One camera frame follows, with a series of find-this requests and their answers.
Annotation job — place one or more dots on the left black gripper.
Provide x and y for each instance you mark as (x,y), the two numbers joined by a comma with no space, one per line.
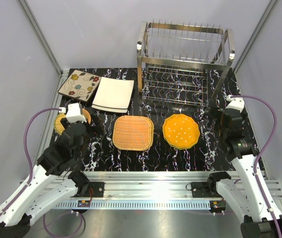
(98,124)

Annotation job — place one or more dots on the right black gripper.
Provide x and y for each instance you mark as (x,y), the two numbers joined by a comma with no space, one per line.
(221,115)

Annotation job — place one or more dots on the green wicker plate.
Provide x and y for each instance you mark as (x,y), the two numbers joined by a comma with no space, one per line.
(59,128)

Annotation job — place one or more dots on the floral square ceramic plate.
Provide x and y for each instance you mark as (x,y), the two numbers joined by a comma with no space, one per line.
(80,86)

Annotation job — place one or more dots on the orange octagonal plate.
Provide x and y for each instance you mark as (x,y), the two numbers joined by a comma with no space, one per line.
(180,126)

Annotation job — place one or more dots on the white black-rimmed square plate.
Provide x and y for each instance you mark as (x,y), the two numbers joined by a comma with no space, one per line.
(114,93)

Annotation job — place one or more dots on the green dotted plate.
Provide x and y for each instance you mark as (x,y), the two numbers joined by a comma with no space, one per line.
(182,143)

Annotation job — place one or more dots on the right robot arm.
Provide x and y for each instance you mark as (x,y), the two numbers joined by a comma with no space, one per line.
(255,208)

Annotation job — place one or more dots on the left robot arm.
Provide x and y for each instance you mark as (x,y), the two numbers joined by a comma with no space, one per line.
(25,206)

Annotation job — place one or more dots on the steel two-tier dish rack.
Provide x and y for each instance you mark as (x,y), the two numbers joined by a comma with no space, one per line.
(183,64)

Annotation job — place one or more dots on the black marble pattern mat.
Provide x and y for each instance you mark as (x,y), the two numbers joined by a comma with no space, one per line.
(206,155)

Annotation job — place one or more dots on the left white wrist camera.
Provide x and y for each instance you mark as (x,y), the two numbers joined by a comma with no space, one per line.
(73,113)

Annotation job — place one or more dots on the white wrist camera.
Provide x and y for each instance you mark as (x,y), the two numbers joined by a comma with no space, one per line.
(235,102)
(73,113)

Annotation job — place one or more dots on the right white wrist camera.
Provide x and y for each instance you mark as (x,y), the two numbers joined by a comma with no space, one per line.
(235,102)

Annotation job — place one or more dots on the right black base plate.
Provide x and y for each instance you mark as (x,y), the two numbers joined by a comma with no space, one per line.
(201,190)

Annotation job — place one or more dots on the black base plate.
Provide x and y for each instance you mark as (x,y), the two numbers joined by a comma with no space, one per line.
(201,190)
(97,189)

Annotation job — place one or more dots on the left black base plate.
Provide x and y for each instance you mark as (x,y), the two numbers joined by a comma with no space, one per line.
(97,189)

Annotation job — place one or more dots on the aluminium mounting rail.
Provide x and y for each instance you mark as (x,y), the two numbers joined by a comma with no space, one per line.
(149,191)

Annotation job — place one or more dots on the left aluminium frame post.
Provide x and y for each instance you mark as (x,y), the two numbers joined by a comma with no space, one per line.
(27,11)

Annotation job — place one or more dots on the aluminium frame post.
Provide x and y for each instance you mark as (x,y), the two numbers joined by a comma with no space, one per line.
(256,32)
(27,11)

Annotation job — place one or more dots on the right aluminium frame post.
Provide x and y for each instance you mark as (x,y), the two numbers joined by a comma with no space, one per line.
(256,32)

